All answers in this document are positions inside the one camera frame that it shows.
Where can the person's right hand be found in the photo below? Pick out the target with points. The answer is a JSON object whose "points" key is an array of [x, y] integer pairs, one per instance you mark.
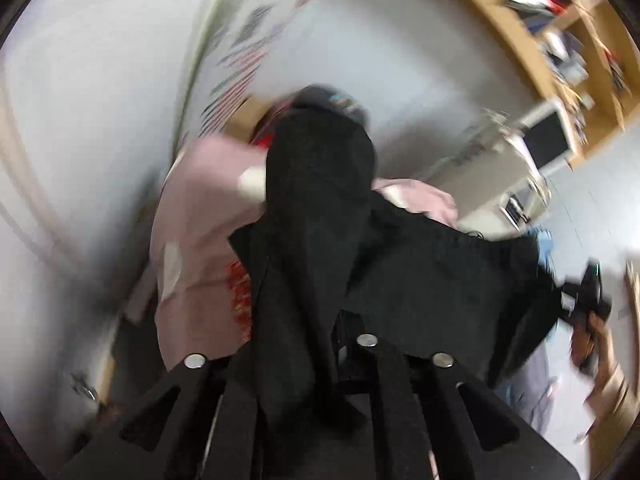
{"points": [[584, 345]]}

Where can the person's right forearm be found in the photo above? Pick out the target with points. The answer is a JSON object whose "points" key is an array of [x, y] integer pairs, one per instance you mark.
{"points": [[617, 390]]}

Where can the wooden shelf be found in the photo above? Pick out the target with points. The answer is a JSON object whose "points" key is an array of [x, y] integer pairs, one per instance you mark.
{"points": [[565, 35]]}

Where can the black zip jacket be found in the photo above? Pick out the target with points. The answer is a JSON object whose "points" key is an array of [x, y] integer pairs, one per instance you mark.
{"points": [[310, 210]]}

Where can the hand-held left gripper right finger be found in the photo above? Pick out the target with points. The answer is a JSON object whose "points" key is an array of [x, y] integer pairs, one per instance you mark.
{"points": [[400, 400]]}

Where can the grey pants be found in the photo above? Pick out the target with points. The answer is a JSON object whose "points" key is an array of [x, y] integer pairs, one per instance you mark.
{"points": [[530, 395]]}

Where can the white cabinet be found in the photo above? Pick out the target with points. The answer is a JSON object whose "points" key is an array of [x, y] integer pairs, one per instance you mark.
{"points": [[490, 185]]}

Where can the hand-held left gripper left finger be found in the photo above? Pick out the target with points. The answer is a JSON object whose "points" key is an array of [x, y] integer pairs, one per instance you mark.
{"points": [[195, 410]]}

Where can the wall poster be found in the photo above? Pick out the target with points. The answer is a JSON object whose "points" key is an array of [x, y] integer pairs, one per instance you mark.
{"points": [[240, 60]]}

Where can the red floral cloth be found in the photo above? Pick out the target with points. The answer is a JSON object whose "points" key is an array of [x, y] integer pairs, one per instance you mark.
{"points": [[240, 300]]}

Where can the blue cloth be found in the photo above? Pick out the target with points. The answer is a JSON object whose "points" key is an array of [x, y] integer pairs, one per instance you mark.
{"points": [[545, 250]]}

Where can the white computer monitor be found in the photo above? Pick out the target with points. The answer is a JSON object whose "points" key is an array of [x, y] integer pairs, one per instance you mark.
{"points": [[547, 140]]}

